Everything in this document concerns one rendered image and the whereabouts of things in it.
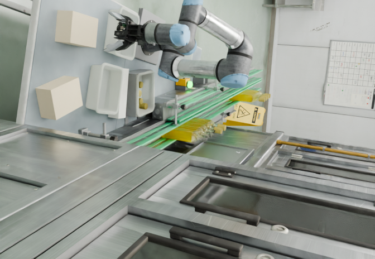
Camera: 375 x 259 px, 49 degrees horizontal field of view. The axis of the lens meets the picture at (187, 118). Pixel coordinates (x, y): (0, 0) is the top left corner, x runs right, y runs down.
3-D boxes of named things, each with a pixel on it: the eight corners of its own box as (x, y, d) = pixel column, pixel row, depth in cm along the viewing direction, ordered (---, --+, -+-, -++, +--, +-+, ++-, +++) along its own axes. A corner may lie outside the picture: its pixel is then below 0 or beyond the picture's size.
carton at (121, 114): (107, 116, 199) (118, 118, 196) (111, 67, 196) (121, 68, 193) (115, 116, 204) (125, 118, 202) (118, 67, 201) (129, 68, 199)
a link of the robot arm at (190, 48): (202, 30, 159) (191, 20, 149) (195, 58, 158) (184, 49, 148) (184, 28, 162) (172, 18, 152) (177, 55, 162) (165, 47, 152)
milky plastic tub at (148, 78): (123, 115, 210) (138, 118, 207) (123, 72, 204) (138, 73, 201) (140, 109, 225) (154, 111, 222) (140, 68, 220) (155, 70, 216)
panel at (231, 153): (118, 202, 174) (191, 221, 160) (118, 196, 173) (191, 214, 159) (200, 144, 253) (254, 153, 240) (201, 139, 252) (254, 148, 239)
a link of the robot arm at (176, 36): (189, 49, 148) (179, 42, 140) (162, 48, 152) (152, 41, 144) (193, 28, 148) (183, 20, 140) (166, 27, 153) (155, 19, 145)
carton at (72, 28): (57, 10, 158) (72, 10, 155) (83, 18, 173) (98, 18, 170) (54, 41, 159) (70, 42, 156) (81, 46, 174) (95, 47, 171)
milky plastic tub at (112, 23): (98, 53, 187) (114, 54, 184) (105, 4, 187) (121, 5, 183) (119, 60, 203) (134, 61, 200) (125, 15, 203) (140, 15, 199)
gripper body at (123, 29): (114, 18, 150) (143, 19, 145) (127, 24, 158) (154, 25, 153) (111, 38, 150) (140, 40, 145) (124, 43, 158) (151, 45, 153)
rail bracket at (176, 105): (162, 124, 223) (183, 127, 218) (163, 94, 219) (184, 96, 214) (165, 123, 226) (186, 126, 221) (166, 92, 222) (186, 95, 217)
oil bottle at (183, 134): (160, 137, 224) (196, 143, 215) (160, 127, 222) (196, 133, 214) (164, 134, 229) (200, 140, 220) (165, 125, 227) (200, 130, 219)
